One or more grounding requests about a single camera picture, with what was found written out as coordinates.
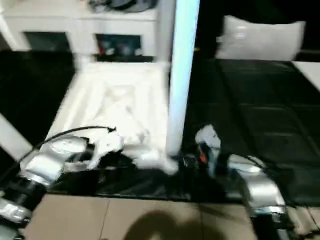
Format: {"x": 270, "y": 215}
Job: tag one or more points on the light grey pillow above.
{"x": 260, "y": 37}

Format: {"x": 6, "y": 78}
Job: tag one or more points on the white flat board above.
{"x": 310, "y": 72}

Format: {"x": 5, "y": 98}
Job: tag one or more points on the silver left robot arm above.
{"x": 45, "y": 170}

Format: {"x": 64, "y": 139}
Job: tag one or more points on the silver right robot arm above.
{"x": 260, "y": 185}

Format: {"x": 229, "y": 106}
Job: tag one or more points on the black work mat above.
{"x": 260, "y": 110}

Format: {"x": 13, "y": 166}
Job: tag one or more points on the white plastic table top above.
{"x": 115, "y": 105}

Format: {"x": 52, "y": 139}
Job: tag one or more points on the white glass-door cabinet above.
{"x": 85, "y": 25}

